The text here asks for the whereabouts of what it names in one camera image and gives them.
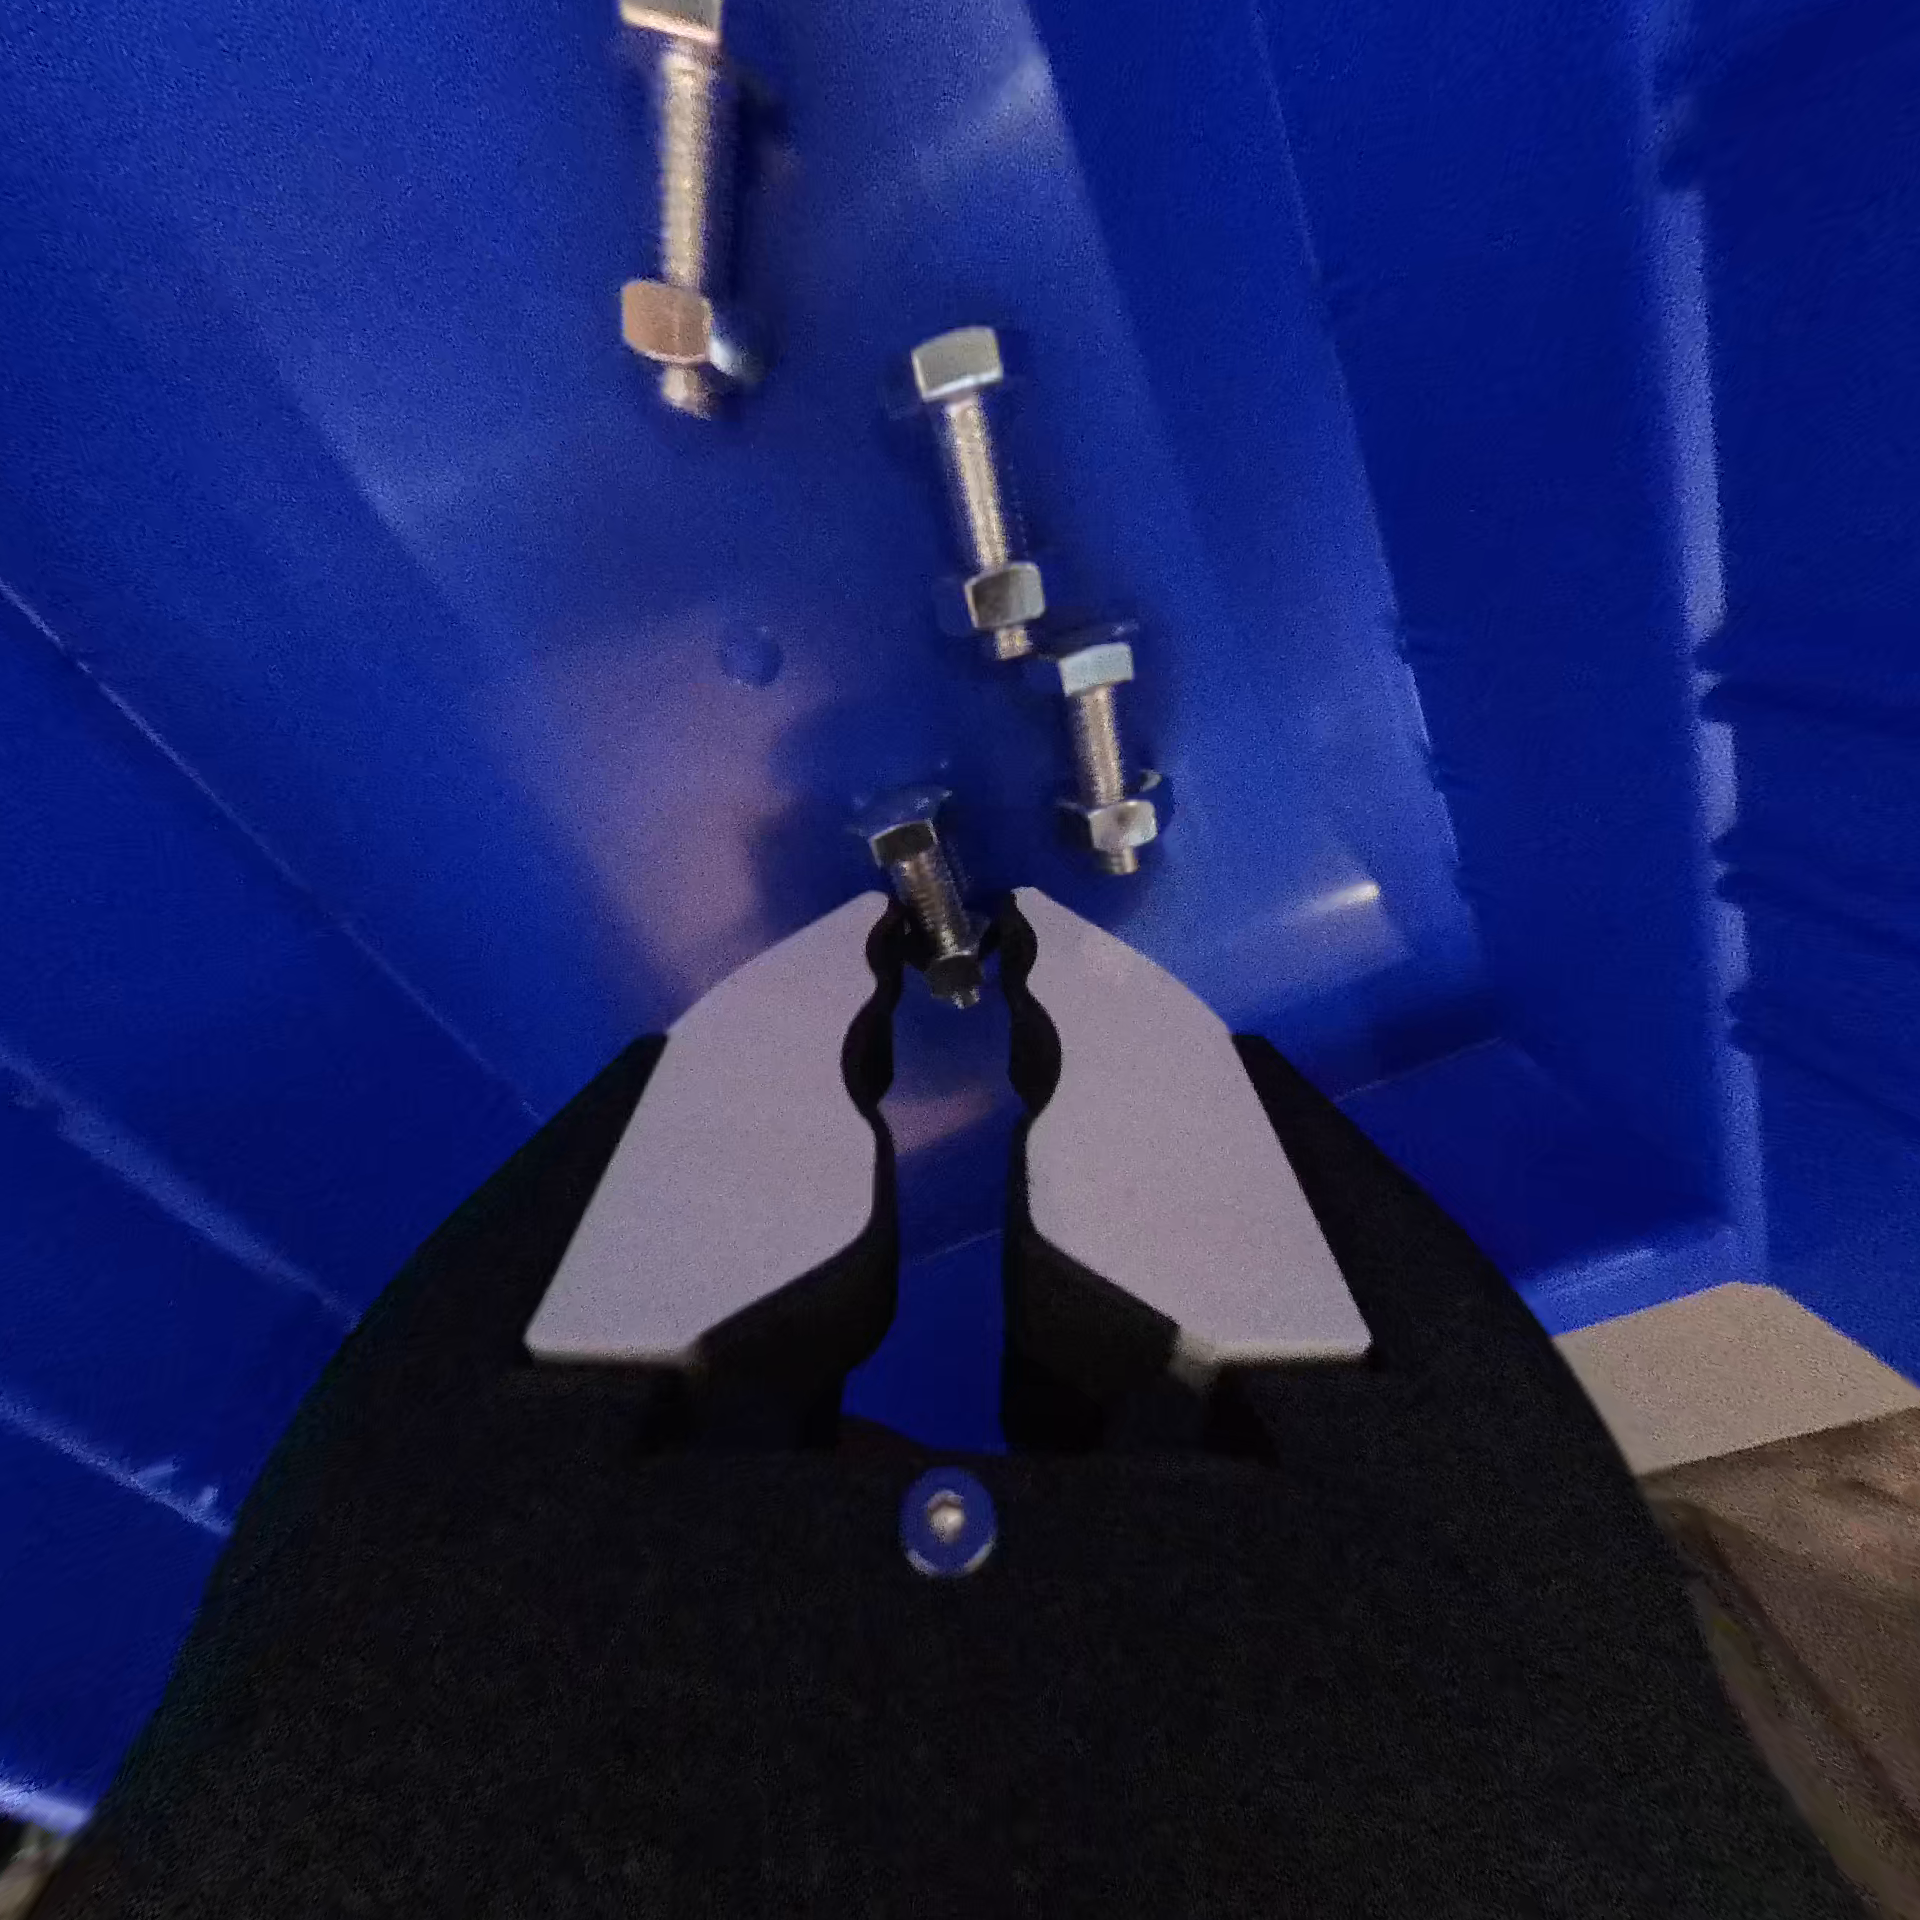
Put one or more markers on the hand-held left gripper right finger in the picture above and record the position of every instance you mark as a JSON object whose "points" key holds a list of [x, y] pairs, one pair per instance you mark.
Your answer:
{"points": [[1185, 1200]]}

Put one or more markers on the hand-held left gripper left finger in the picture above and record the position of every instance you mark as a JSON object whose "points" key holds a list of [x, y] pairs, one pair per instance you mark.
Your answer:
{"points": [[719, 1200]]}

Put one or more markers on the steel hex bolt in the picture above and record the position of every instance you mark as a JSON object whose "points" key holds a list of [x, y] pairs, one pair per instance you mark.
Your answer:
{"points": [[1099, 737], [926, 894], [976, 480], [689, 151]]}

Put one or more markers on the blue plastic bin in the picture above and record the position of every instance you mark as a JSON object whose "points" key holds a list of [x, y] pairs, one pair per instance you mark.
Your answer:
{"points": [[360, 753]]}

